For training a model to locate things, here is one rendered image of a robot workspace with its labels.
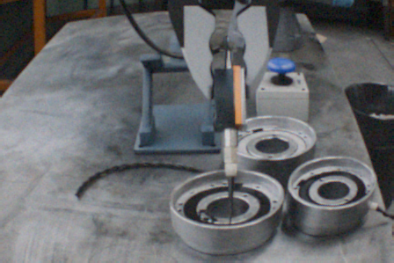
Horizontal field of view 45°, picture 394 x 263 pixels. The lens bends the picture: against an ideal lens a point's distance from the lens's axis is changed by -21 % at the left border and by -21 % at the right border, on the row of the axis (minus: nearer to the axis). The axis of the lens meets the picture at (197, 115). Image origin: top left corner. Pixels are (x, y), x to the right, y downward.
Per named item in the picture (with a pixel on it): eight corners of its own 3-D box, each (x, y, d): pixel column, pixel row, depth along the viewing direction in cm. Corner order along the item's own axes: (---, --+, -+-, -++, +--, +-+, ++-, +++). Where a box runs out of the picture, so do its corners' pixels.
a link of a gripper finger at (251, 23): (274, 76, 56) (259, -10, 52) (280, 99, 51) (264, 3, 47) (244, 78, 56) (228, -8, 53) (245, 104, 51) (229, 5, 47)
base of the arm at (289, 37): (228, 28, 116) (225, -14, 111) (298, 32, 114) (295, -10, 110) (228, 51, 102) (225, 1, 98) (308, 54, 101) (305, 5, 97)
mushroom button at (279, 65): (296, 101, 75) (296, 66, 73) (268, 101, 75) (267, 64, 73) (294, 90, 78) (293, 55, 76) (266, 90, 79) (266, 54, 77)
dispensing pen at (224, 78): (213, 225, 47) (210, 29, 50) (214, 224, 51) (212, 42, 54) (238, 223, 47) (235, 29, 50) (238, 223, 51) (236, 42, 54)
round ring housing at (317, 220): (266, 230, 53) (269, 196, 51) (310, 180, 61) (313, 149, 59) (351, 246, 47) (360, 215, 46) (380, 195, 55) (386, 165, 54)
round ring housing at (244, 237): (272, 259, 48) (276, 228, 46) (162, 253, 50) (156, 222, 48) (285, 203, 57) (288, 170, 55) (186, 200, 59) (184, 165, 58)
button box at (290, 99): (308, 123, 74) (309, 89, 72) (258, 124, 75) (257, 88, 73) (302, 99, 82) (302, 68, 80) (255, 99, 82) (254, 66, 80)
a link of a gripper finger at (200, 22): (214, 79, 57) (221, -8, 53) (213, 105, 51) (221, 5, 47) (181, 76, 57) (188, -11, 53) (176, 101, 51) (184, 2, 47)
